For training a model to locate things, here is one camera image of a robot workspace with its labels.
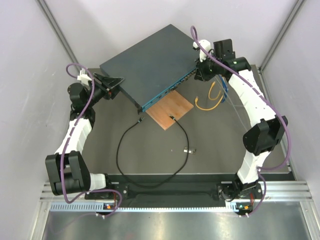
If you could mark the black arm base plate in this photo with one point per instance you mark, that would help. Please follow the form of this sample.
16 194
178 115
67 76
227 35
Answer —
216 186

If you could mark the dark blue network switch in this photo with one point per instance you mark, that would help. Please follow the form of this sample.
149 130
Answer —
153 67

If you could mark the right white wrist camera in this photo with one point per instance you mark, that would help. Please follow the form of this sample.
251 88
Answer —
206 45

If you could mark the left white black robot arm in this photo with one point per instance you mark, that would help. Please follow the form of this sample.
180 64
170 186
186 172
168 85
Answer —
66 168

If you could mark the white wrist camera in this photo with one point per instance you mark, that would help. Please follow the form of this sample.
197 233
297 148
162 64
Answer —
206 45
83 76

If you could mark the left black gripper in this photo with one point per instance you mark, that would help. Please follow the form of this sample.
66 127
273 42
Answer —
110 86

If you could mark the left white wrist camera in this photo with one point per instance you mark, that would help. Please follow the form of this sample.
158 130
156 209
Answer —
83 76

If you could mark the silver SFP module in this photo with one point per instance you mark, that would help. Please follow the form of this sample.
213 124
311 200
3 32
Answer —
189 150

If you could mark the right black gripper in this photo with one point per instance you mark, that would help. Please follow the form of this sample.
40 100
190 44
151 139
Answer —
199 74

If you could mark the white slotted cable duct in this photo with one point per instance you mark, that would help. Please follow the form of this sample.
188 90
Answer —
106 207

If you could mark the wooden board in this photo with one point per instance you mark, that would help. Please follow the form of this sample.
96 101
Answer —
173 104

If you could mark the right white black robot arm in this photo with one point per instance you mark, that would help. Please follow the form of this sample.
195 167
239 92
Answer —
266 128

